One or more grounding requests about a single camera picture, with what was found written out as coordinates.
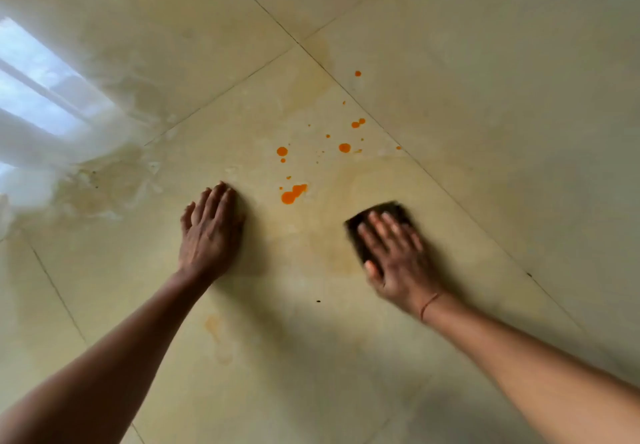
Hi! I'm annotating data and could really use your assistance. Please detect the person's left hand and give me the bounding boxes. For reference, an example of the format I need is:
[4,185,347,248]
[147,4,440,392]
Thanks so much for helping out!
[178,182,246,285]

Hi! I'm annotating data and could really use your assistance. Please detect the person's right hand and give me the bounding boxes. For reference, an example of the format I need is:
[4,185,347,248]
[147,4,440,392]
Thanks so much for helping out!
[356,210,445,317]

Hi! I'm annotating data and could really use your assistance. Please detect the dark scrubbing sponge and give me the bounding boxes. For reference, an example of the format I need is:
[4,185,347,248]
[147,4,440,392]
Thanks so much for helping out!
[344,201,414,279]

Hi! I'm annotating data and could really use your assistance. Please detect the person's right forearm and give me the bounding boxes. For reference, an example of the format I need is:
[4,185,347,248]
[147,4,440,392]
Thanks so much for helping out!
[422,293,640,444]

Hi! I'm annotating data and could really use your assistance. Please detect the person's left forearm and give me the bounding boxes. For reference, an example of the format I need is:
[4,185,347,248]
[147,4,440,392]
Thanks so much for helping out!
[0,268,215,444]

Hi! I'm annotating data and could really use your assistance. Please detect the thin red wrist thread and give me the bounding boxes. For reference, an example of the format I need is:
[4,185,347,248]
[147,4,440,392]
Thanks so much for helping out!
[419,292,444,323]

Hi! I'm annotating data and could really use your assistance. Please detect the orange liquid drops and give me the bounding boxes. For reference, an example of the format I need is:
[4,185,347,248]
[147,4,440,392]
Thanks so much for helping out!
[276,70,403,206]

